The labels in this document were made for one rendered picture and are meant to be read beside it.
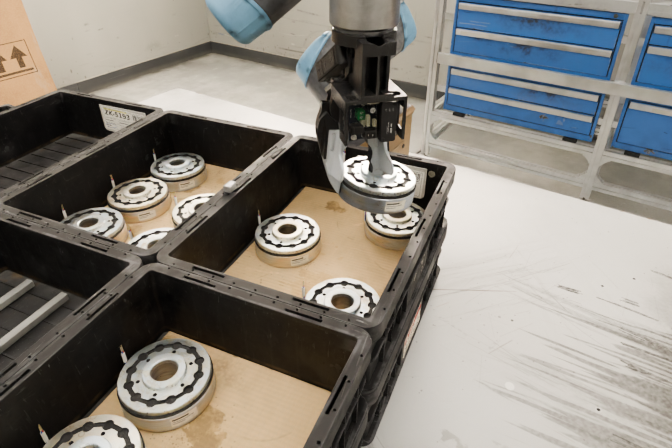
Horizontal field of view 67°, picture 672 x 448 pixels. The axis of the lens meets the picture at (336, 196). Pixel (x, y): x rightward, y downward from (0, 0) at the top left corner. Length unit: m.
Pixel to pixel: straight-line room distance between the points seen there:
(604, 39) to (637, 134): 0.43
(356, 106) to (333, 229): 0.34
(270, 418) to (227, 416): 0.05
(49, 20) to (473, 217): 3.36
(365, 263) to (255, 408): 0.28
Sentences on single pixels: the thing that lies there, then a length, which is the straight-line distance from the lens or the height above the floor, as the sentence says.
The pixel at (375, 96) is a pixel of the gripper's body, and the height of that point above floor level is 1.13.
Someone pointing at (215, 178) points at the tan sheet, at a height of 0.83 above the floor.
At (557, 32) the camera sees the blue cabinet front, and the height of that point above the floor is 0.78.
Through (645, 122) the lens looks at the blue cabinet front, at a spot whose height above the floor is 0.46.
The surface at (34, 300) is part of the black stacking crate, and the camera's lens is 0.84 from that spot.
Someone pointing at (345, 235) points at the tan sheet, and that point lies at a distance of 0.84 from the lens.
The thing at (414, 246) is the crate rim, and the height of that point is 0.93.
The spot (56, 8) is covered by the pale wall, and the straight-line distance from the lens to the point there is 4.03.
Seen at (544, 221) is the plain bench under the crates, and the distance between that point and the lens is 1.19.
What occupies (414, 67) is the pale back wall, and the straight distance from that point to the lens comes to 3.70.
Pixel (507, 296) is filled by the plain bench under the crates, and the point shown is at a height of 0.70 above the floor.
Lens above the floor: 1.33
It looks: 32 degrees down
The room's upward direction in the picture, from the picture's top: straight up
